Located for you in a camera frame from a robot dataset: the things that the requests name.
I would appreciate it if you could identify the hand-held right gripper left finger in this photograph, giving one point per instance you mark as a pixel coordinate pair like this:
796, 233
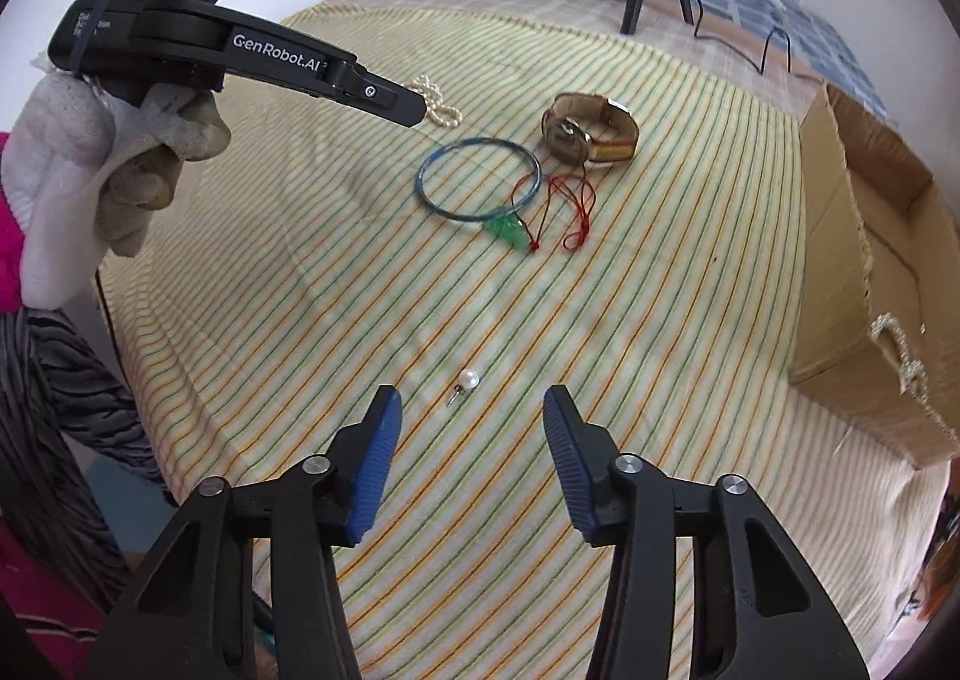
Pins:
375, 470

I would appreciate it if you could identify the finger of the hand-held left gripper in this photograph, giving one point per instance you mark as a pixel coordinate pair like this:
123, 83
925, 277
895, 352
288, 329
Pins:
382, 96

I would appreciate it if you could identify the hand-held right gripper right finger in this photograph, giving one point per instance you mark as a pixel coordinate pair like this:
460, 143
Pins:
570, 470

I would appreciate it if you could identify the person's left hand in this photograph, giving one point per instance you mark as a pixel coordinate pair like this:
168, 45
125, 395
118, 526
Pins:
75, 155

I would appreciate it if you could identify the blue bangle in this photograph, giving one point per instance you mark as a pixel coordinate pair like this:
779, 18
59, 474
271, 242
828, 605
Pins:
439, 207

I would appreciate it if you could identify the white pearl earring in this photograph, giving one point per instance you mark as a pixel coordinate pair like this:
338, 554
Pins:
469, 378

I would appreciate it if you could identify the striped bedsheet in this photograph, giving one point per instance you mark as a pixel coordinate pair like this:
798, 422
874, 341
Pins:
300, 290

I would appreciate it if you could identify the grey striped garment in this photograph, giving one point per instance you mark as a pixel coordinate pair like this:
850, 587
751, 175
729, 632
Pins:
67, 387

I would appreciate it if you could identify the cardboard box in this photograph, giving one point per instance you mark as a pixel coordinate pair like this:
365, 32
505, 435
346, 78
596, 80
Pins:
832, 237

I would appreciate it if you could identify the pink garment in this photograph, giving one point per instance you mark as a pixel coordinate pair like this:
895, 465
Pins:
37, 605

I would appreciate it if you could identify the blue checked blanket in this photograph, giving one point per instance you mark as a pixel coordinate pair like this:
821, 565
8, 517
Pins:
825, 42

